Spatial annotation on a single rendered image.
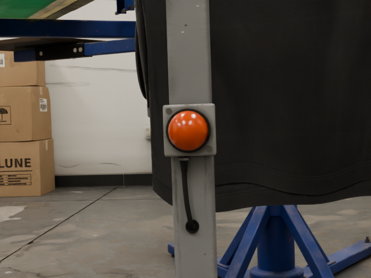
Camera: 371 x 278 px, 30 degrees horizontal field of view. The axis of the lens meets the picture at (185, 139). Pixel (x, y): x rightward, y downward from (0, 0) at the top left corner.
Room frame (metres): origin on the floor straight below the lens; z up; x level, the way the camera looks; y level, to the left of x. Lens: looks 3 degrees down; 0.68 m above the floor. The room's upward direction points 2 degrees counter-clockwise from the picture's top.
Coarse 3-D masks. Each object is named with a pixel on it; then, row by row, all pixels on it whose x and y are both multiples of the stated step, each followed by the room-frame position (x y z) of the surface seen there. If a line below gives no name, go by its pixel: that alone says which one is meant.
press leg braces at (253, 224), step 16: (256, 208) 2.22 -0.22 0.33; (288, 208) 2.20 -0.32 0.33; (256, 224) 2.17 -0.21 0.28; (288, 224) 2.18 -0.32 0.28; (304, 224) 2.16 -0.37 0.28; (240, 240) 2.47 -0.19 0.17; (256, 240) 2.15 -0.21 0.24; (304, 240) 2.11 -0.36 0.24; (224, 256) 2.59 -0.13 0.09; (240, 256) 2.10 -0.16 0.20; (304, 256) 2.11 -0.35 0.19; (320, 256) 2.08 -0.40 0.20; (240, 272) 2.07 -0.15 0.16; (320, 272) 2.03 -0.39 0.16
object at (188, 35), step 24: (168, 0) 0.67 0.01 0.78; (192, 0) 0.67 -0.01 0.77; (168, 24) 0.67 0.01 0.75; (192, 24) 0.67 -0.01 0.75; (168, 48) 0.67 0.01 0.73; (192, 48) 0.67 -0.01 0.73; (168, 72) 0.67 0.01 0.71; (192, 72) 0.67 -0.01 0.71; (192, 96) 0.67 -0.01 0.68; (168, 144) 0.66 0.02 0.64; (192, 168) 0.67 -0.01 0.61; (192, 192) 0.67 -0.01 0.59; (192, 216) 0.67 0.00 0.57; (192, 240) 0.67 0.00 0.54; (192, 264) 0.67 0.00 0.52; (216, 264) 0.70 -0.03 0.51
